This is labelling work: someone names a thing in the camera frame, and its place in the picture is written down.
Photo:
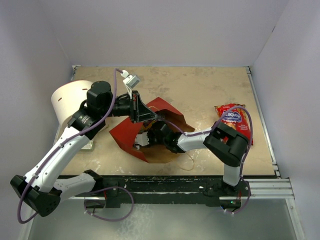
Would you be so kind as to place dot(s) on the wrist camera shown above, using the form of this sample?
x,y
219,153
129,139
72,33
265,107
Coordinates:
x,y
129,81
141,140

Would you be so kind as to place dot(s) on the white cylindrical container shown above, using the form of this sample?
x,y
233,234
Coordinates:
x,y
66,100

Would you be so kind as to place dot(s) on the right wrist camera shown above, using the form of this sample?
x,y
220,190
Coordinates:
x,y
141,140

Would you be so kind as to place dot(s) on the red paper bag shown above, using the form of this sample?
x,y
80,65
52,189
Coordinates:
x,y
125,133

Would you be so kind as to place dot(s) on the small white green box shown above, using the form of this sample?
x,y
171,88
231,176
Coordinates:
x,y
89,146

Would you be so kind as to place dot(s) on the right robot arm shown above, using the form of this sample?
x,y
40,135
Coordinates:
x,y
227,144

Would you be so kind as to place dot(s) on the red cookie snack bag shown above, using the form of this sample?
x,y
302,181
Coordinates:
x,y
237,118

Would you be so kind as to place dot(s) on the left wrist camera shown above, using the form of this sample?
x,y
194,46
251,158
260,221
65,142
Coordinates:
x,y
129,81

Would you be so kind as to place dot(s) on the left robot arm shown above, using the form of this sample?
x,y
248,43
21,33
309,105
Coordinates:
x,y
40,188

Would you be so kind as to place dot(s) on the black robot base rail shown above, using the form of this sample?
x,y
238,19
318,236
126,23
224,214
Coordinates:
x,y
208,190

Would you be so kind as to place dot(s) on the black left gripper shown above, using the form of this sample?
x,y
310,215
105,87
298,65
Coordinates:
x,y
139,111

